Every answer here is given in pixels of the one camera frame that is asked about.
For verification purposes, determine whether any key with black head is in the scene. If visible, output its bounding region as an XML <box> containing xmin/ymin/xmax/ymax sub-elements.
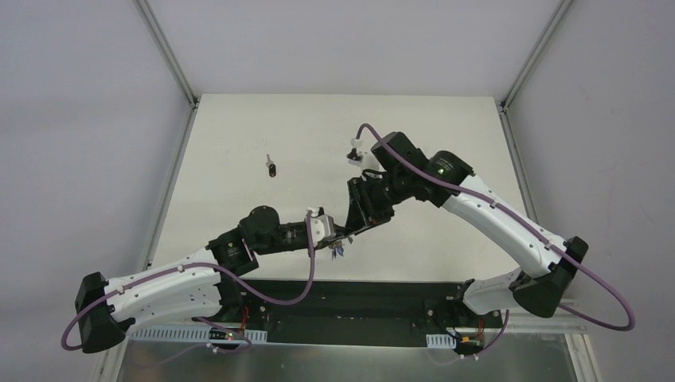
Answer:
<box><xmin>266</xmin><ymin>154</ymin><xmax>277</xmax><ymax>177</ymax></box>

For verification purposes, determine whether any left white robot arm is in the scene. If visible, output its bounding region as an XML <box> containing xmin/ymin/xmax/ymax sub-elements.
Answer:
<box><xmin>61</xmin><ymin>205</ymin><xmax>348</xmax><ymax>353</ymax></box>

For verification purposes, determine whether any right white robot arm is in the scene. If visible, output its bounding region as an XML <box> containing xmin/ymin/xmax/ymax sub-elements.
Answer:
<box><xmin>338</xmin><ymin>132</ymin><xmax>588</xmax><ymax>326</ymax></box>

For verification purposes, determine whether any right white controller board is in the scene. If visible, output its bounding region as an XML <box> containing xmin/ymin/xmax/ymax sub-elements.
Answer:
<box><xmin>425</xmin><ymin>333</ymin><xmax>484</xmax><ymax>356</ymax></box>

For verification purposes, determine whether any white controller board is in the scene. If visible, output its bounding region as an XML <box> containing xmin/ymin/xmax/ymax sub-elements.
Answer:
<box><xmin>425</xmin><ymin>333</ymin><xmax>484</xmax><ymax>356</ymax></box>
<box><xmin>131</xmin><ymin>325</ymin><xmax>267</xmax><ymax>345</ymax></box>

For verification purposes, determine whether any left white controller board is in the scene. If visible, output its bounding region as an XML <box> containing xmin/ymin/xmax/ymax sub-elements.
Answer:
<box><xmin>131</xmin><ymin>325</ymin><xmax>267</xmax><ymax>345</ymax></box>

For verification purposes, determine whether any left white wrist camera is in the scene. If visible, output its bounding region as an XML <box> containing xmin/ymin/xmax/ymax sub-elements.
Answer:
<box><xmin>307</xmin><ymin>207</ymin><xmax>335</xmax><ymax>228</ymax></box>

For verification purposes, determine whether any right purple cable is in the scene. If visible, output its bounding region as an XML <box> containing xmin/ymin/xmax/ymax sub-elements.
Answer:
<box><xmin>357</xmin><ymin>123</ymin><xmax>637</xmax><ymax>364</ymax></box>

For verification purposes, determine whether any purple cable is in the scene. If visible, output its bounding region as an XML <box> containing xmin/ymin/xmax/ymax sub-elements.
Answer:
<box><xmin>357</xmin><ymin>123</ymin><xmax>637</xmax><ymax>364</ymax></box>
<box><xmin>60</xmin><ymin>209</ymin><xmax>318</xmax><ymax>353</ymax></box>

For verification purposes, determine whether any black metal base rail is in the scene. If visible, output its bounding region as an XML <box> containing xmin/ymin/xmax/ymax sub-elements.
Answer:
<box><xmin>209</xmin><ymin>281</ymin><xmax>503</xmax><ymax>347</ymax></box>

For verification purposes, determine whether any right aluminium frame post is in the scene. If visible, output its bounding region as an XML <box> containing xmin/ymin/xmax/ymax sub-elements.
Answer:
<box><xmin>499</xmin><ymin>0</ymin><xmax>576</xmax><ymax>113</ymax></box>

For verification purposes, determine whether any aluminium frame post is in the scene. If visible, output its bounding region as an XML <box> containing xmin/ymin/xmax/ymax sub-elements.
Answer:
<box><xmin>133</xmin><ymin>0</ymin><xmax>199</xmax><ymax>110</ymax></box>
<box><xmin>499</xmin><ymin>0</ymin><xmax>576</xmax><ymax>113</ymax></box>

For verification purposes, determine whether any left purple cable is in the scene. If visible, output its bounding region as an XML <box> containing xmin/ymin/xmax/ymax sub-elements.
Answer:
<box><xmin>60</xmin><ymin>209</ymin><xmax>318</xmax><ymax>353</ymax></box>

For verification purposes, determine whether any left aluminium frame post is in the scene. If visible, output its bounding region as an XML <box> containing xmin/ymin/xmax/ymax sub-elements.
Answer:
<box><xmin>133</xmin><ymin>0</ymin><xmax>199</xmax><ymax>110</ymax></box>

